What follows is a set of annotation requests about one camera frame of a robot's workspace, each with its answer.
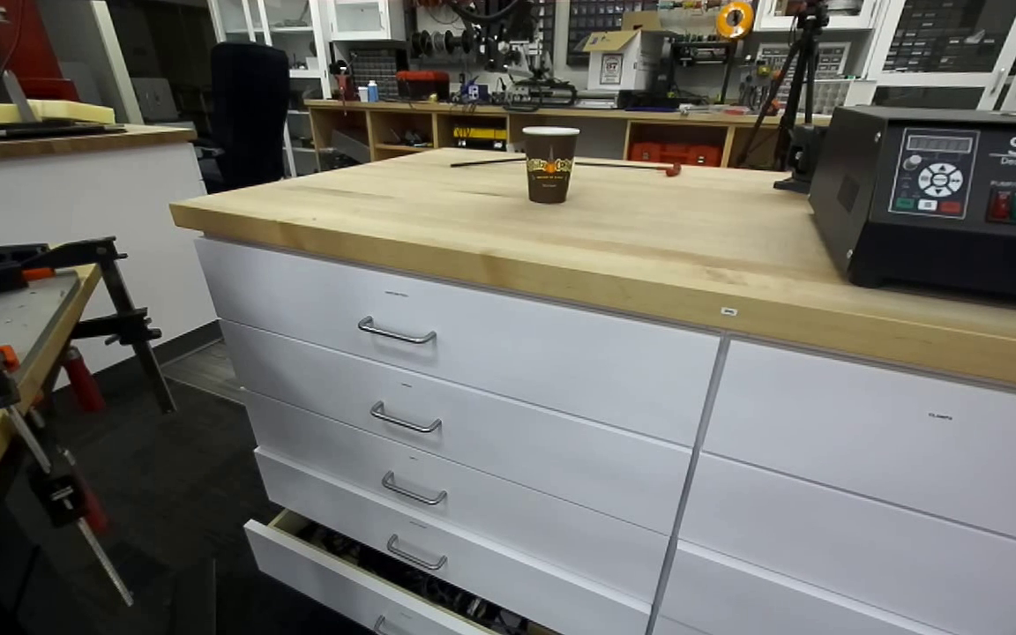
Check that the brown paper cup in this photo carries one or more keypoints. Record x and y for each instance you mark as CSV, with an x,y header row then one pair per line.
x,y
548,141

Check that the black office chair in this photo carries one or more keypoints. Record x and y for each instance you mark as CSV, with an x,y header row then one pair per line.
x,y
247,113

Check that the black control box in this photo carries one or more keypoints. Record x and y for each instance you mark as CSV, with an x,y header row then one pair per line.
x,y
920,197

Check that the red black bar clamp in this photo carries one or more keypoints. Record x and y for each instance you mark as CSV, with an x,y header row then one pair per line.
x,y
58,479

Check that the white drawer cabinet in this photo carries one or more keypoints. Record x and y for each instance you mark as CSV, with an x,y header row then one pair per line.
x,y
621,478

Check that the long wooden stick red tip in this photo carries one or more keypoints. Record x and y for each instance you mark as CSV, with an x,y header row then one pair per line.
x,y
625,163

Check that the black tripod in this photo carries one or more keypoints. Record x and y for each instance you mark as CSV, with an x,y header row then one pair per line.
x,y
799,138

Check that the yellow tape roll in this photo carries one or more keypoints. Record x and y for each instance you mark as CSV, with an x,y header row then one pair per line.
x,y
735,17

